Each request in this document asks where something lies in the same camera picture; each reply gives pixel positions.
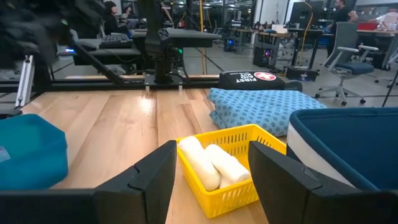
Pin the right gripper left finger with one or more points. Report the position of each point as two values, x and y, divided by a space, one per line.
149 186

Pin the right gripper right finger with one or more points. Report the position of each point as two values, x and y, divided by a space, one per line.
286 193

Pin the white gauze roll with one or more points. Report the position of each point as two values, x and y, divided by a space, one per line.
227 165
225 183
199 165

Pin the blue patterned cloth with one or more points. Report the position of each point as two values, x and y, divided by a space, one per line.
264 109

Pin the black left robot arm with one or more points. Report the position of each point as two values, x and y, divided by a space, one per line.
163 56

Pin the navy fabric bin white band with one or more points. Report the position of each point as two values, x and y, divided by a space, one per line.
348 143

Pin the teal plastic bin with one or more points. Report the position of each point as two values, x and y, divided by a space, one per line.
34 155

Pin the black first aid pouch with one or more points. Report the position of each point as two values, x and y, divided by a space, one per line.
242 83

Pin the black floor box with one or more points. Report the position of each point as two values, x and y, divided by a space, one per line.
301 74

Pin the black computer tower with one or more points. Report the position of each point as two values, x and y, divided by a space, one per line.
262 57

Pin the grey blue office chair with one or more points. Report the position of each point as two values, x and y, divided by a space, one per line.
348 62

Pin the black keyboard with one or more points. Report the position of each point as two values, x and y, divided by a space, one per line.
115 40

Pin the black desk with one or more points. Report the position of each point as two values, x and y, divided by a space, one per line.
192 35

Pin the yellow pole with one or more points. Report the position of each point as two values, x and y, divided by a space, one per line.
202 37

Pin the wooden workbench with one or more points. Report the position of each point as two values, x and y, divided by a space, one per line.
273 34

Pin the person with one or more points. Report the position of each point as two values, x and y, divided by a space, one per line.
342 14
127 12
110 21
388 18

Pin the black monitor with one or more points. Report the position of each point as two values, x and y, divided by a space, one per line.
303 14

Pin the red box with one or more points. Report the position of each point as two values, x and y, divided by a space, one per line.
367 26

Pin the black metal table frame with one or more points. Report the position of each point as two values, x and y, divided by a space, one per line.
93 84

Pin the silver aluminium bracket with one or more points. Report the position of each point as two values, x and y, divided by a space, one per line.
25 81

